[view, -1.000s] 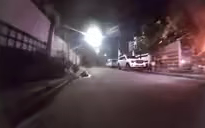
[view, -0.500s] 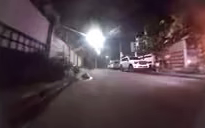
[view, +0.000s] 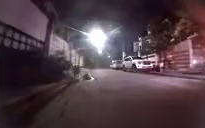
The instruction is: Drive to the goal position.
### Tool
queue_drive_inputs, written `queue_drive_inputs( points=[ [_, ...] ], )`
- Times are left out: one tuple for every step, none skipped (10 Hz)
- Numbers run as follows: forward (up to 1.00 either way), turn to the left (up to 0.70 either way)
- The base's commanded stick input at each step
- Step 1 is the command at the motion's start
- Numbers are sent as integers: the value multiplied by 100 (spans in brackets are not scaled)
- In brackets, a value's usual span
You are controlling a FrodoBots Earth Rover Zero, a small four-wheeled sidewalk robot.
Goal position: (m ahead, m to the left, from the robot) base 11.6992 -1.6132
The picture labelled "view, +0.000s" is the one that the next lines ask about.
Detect pale parked car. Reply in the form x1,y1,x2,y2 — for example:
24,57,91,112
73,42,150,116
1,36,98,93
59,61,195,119
109,59,124,70

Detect small dark object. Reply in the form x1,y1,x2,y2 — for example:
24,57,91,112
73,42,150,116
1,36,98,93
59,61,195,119
82,72,95,81

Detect street lamp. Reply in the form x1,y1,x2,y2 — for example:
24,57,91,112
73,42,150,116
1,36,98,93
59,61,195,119
86,28,108,55

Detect white car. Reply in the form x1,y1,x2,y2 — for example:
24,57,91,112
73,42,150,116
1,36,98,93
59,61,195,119
122,55,155,73

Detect dark bushes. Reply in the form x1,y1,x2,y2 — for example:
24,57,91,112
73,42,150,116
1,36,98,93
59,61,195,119
39,49,82,81

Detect grey asphalt road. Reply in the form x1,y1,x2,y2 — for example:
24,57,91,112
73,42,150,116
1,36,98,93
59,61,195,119
9,67,205,128

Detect tree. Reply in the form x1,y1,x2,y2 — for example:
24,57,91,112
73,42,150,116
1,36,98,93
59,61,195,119
143,13,205,59

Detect concrete kerb strip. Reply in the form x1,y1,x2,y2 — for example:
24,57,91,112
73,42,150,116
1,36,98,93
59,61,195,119
0,78,81,128

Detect raised pavement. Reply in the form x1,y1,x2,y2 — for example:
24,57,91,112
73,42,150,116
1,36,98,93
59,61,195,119
149,69,205,82

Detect pale boundary wall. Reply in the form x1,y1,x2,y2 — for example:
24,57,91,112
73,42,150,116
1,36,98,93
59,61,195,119
49,33,85,68

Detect pale slatted wall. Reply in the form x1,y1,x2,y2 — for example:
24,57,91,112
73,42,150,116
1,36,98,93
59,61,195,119
141,33,205,73

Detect building with patterned wall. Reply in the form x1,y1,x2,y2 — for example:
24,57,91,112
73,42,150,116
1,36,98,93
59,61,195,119
0,0,59,98

